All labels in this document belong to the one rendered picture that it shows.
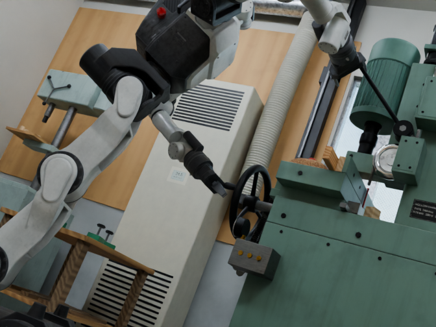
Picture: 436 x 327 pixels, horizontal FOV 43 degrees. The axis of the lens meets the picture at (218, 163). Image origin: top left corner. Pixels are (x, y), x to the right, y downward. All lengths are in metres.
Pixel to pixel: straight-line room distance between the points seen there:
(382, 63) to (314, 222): 0.66
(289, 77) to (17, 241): 2.28
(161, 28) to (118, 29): 2.72
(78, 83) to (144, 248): 1.23
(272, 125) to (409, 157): 1.82
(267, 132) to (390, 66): 1.53
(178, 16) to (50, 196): 0.72
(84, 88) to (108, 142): 2.00
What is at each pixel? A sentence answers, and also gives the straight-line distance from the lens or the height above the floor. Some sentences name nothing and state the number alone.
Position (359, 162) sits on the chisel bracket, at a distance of 1.92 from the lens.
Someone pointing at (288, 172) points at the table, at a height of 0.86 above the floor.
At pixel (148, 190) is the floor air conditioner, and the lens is 3.41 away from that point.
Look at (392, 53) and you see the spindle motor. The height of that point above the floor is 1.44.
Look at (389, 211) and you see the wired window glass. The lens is 3.38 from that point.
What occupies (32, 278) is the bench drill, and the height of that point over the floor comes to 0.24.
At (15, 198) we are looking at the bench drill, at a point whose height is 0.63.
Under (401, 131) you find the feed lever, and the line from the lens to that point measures 1.80.
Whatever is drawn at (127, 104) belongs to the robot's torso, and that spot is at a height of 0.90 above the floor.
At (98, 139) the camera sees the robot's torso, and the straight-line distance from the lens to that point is 1.81.
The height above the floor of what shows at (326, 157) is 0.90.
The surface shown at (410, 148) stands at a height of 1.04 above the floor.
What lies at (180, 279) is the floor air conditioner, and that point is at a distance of 3.17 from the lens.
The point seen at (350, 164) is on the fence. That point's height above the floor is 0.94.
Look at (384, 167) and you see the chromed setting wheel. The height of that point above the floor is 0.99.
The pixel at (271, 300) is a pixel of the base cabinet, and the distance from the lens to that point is 1.65.
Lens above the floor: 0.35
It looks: 16 degrees up
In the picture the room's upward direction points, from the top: 22 degrees clockwise
